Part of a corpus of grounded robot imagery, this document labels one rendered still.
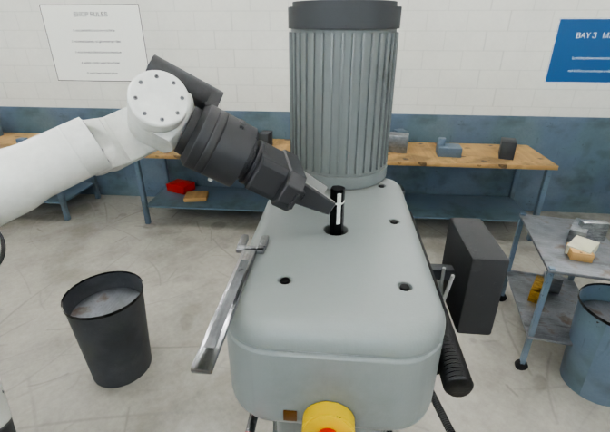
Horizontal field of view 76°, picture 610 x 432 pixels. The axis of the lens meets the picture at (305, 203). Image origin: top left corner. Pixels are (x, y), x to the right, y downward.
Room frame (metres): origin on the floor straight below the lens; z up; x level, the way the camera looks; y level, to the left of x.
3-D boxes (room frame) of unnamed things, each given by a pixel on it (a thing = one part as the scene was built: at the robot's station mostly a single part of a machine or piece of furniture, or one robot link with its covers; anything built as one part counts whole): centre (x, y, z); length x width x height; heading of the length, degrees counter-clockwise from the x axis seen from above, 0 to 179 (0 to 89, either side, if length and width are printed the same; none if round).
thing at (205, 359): (0.37, 0.08, 1.89); 0.24 x 0.04 x 0.01; 175
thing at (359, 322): (0.54, -0.05, 1.81); 0.47 x 0.26 x 0.16; 175
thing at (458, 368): (0.55, -0.20, 1.79); 0.45 x 0.04 x 0.04; 175
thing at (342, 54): (0.77, -0.07, 2.05); 0.20 x 0.20 x 0.32
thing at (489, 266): (0.79, -0.41, 1.62); 0.20 x 0.09 x 0.21; 175
